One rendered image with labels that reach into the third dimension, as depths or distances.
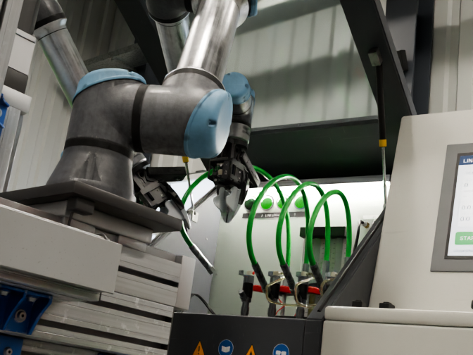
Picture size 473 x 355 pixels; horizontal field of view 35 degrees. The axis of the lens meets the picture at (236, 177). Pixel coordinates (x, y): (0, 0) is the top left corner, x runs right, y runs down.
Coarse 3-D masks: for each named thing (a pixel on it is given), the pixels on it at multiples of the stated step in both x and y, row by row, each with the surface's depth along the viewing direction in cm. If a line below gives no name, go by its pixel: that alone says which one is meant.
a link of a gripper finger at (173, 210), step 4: (168, 204) 194; (172, 204) 195; (168, 208) 193; (172, 208) 194; (176, 208) 194; (184, 208) 194; (168, 212) 193; (172, 212) 193; (176, 212) 194; (180, 212) 194; (184, 212) 194; (176, 216) 193; (180, 216) 194; (184, 216) 194; (188, 216) 195; (184, 220) 194; (188, 220) 194; (184, 224) 195; (188, 224) 194; (188, 228) 195
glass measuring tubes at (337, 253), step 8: (304, 232) 220; (320, 232) 217; (336, 232) 214; (344, 232) 213; (304, 240) 220; (320, 240) 218; (336, 240) 214; (344, 240) 215; (304, 248) 219; (320, 248) 219; (336, 248) 213; (344, 248) 214; (320, 256) 218; (336, 256) 213; (344, 256) 214; (320, 264) 217; (336, 264) 212; (320, 272) 216; (336, 272) 211; (312, 280) 214; (312, 296) 213; (320, 296) 211; (304, 312) 215
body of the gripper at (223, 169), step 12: (228, 144) 195; (240, 144) 193; (216, 156) 191; (228, 156) 192; (216, 168) 191; (228, 168) 189; (240, 168) 191; (216, 180) 191; (228, 180) 189; (240, 180) 192
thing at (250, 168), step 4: (244, 152) 196; (240, 156) 195; (244, 156) 195; (240, 160) 195; (244, 160) 195; (248, 160) 197; (244, 164) 196; (248, 164) 197; (248, 168) 197; (252, 168) 198; (248, 172) 197; (252, 172) 198; (248, 176) 198; (252, 176) 198; (256, 176) 200; (252, 180) 199; (256, 180) 199; (252, 184) 199; (256, 184) 199; (252, 188) 201
